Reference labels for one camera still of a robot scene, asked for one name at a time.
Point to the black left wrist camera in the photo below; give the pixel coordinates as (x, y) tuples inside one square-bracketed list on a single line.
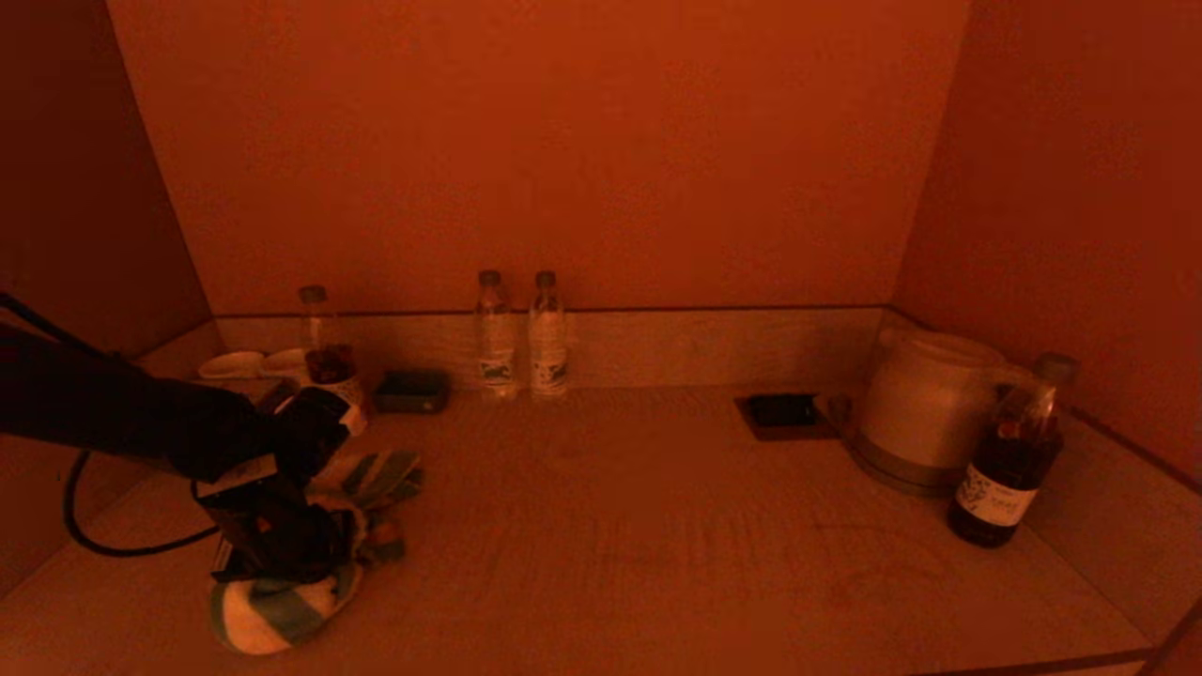
[(315, 432)]

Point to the black pop-up power socket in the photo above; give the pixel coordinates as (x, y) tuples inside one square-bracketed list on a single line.
[(784, 413)]

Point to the grey kettle base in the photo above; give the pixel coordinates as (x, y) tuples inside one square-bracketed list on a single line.
[(892, 474)]

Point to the brown drink bottle patterned label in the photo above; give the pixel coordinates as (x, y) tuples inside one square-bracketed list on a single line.
[(331, 361)]

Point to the green white striped towel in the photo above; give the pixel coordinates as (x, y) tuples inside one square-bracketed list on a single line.
[(272, 615)]

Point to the white ceramic cup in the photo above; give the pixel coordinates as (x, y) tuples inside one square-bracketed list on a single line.
[(285, 361), (230, 365)]

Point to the white electric kettle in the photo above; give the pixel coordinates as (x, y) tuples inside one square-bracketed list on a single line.
[(930, 394)]

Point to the brown drink bottle white label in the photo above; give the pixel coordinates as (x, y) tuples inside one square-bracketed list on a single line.
[(1009, 469)]

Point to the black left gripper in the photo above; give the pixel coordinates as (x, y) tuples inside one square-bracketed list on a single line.
[(272, 535)]

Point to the clear water bottle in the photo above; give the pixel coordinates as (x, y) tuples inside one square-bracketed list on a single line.
[(547, 347), (494, 347)]

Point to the small teal box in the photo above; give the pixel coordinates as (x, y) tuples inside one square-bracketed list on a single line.
[(411, 392)]

